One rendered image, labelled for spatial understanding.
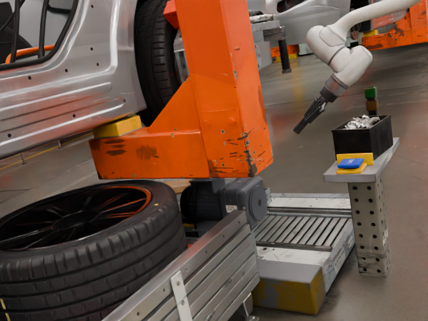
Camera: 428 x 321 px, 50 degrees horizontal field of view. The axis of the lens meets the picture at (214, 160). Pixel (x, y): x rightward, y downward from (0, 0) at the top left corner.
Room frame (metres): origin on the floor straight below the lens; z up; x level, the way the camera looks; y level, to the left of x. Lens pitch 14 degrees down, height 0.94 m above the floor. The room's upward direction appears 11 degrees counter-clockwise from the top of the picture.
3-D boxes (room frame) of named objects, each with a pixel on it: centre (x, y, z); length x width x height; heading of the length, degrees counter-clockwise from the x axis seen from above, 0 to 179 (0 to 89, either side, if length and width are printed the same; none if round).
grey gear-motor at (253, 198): (1.77, 0.03, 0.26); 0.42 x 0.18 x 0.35; 56
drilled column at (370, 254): (1.55, -0.52, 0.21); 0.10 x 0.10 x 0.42; 56
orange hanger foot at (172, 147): (1.63, 0.19, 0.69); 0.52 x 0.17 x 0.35; 56
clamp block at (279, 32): (2.07, -0.37, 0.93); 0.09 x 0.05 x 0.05; 56
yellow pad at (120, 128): (1.73, 0.34, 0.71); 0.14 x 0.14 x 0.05; 56
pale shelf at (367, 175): (1.57, -0.54, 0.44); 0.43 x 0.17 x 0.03; 146
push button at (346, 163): (1.43, -0.44, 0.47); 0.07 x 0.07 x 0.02; 56
